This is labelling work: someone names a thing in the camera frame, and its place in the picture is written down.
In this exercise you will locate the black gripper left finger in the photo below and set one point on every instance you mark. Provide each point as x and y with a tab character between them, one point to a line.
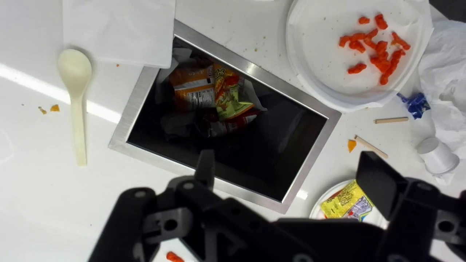
204	173

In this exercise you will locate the wooden stick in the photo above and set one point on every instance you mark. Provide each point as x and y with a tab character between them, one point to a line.
390	120

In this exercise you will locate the left steel-rimmed bin opening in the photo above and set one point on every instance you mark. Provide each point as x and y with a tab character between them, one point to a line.
265	135

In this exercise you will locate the orange snack packet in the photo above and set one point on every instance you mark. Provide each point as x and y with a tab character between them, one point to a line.
221	100

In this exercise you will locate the white paper napkin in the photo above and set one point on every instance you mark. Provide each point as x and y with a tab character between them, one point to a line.
121	32

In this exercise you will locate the white plate with orange snacks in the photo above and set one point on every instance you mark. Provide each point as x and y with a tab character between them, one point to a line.
354	55

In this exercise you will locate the blue plastic wrapper piece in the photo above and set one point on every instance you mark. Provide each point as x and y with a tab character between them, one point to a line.
415	104

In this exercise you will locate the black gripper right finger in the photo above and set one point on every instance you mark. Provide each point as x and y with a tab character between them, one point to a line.
385	187

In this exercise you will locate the cream plastic spoon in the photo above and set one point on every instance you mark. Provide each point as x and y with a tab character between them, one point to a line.
76	74

